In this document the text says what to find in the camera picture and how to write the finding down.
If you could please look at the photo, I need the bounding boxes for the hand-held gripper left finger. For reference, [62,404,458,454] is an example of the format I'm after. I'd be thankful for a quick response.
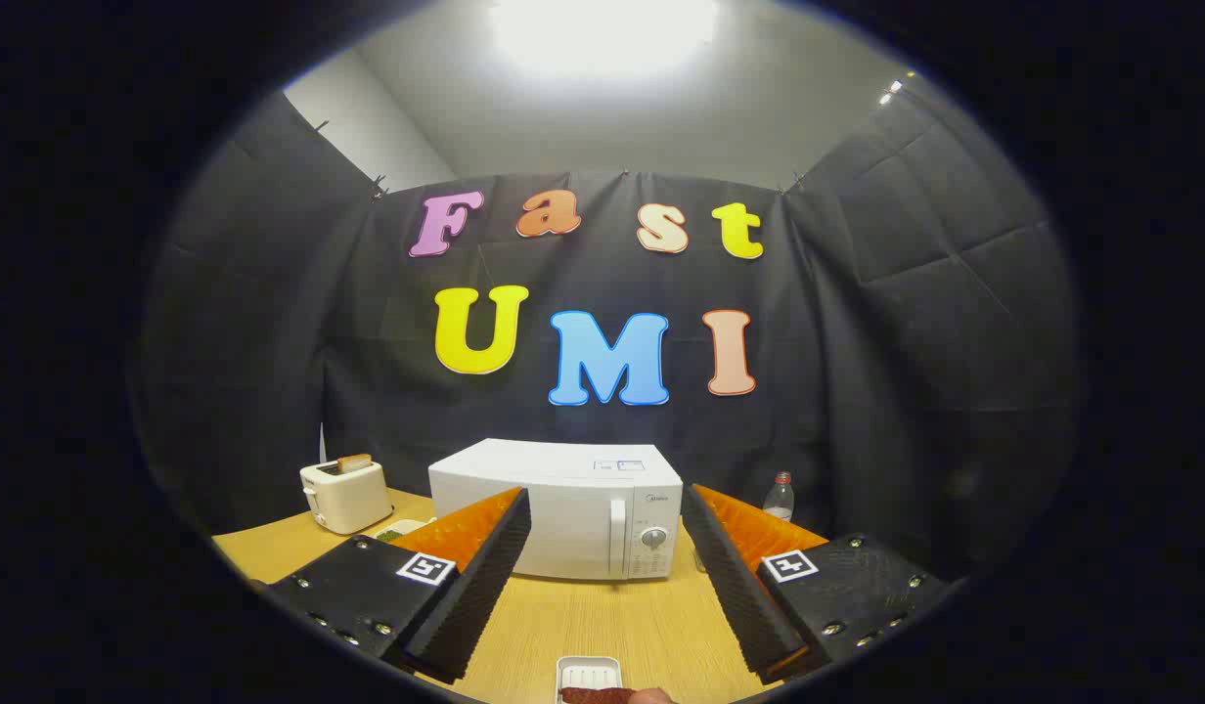
[267,487,532,685]

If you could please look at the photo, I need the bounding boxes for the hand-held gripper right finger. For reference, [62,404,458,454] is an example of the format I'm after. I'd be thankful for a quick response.
[681,483,956,685]

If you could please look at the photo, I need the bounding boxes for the white toaster oven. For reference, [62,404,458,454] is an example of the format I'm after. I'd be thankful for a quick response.
[428,438,684,583]

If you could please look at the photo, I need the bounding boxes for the cream bread toaster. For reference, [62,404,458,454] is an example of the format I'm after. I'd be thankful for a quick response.
[300,458,395,536]

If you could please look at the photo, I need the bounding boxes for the clear plastic water bottle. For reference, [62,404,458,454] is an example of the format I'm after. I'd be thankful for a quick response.
[762,471,795,524]

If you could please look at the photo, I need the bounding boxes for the small white ridged tray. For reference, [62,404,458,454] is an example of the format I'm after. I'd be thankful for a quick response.
[556,655,623,704]

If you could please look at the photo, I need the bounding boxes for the black backdrop cloth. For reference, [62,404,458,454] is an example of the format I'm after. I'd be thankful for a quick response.
[128,88,1083,588]

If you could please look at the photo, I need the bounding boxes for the bright ceiling light panel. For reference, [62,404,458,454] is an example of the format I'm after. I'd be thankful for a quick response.
[490,0,721,74]

